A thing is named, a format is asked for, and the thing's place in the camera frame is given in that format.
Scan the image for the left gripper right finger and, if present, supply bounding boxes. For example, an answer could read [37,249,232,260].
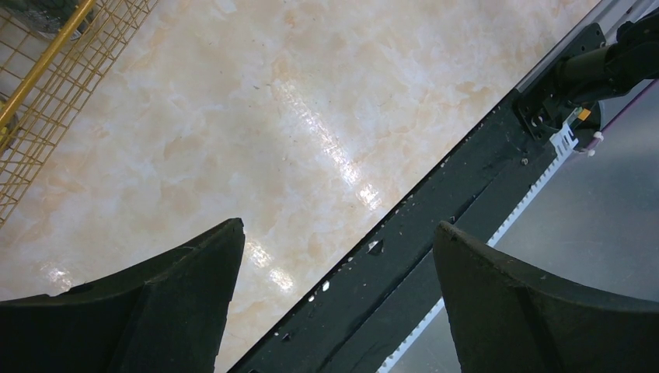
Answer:
[433,221,658,372]

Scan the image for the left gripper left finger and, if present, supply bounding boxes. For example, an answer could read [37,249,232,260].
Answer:
[1,218,246,372]

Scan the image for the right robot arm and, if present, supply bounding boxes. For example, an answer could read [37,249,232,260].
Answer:
[556,9,658,105]

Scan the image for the gold wire basket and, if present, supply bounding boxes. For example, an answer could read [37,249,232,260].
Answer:
[1,0,157,222]

